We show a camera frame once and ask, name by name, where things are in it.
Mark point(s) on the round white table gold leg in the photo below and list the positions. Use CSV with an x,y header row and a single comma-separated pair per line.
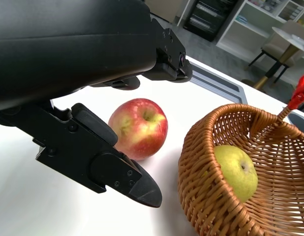
x,y
284,37

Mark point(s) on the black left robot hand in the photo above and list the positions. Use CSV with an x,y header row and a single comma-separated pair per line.
x,y
68,49

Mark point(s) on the white cubby shelf unit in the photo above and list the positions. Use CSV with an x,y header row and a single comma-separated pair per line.
x,y
248,27

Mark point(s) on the beige upholstered chair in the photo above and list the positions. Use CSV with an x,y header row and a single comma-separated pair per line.
x,y
273,45

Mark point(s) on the black glass cabinet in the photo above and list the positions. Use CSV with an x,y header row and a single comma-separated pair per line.
x,y
208,17

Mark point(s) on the red apple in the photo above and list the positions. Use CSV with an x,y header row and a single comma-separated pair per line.
x,y
142,127

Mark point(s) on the green pear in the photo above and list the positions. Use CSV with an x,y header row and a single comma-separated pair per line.
x,y
238,172

